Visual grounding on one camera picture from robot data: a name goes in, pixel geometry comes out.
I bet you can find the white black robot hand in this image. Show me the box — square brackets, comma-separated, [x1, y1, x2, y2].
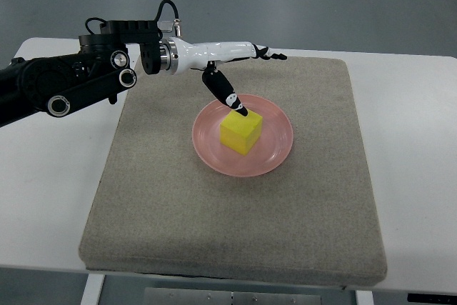
[159, 37, 287, 116]

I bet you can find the yellow foam block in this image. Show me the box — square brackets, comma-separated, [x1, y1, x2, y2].
[219, 110, 263, 156]

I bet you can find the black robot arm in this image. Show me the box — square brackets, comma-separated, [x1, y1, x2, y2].
[1, 0, 287, 126]

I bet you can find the pink plate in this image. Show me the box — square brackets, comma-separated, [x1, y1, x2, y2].
[192, 94, 293, 177]

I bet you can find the beige fabric mat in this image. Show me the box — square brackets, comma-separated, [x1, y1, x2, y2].
[79, 57, 388, 287]

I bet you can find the metal base plate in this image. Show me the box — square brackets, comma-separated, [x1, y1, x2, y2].
[142, 287, 322, 305]

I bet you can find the white table leg frame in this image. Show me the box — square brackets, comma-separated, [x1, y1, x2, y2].
[80, 274, 105, 305]

